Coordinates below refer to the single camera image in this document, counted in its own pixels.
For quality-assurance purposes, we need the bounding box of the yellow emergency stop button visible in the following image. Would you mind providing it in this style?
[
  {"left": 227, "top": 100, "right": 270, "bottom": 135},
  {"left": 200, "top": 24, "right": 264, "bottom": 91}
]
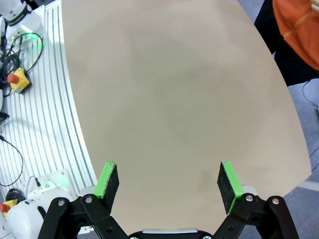
[
  {"left": 0, "top": 199, "right": 18, "bottom": 220},
  {"left": 6, "top": 67, "right": 32, "bottom": 95}
]

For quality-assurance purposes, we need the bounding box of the coiled black cable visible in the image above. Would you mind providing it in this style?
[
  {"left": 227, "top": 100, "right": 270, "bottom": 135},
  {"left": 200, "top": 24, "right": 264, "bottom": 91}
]
[{"left": 6, "top": 188, "right": 25, "bottom": 201}]

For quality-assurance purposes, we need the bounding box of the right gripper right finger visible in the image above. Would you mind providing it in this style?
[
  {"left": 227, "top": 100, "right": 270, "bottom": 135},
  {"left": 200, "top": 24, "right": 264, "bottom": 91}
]
[{"left": 211, "top": 161, "right": 300, "bottom": 239}]

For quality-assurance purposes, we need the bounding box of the white slotted mounting plate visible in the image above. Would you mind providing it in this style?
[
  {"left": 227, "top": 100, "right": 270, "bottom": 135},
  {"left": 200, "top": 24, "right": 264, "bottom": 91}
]
[{"left": 0, "top": 0, "right": 98, "bottom": 200}]

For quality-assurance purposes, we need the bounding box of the person in orange hoodie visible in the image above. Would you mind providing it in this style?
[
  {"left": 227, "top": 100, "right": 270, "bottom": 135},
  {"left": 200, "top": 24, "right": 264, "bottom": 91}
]
[{"left": 254, "top": 0, "right": 319, "bottom": 87}]

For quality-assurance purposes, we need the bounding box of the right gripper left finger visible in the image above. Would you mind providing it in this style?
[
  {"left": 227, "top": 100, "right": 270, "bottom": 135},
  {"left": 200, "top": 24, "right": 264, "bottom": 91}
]
[{"left": 37, "top": 161, "right": 130, "bottom": 239}]

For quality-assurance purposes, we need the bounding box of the black cable bundle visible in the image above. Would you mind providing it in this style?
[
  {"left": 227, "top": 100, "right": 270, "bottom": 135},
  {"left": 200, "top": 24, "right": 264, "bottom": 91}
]
[{"left": 0, "top": 33, "right": 44, "bottom": 98}]

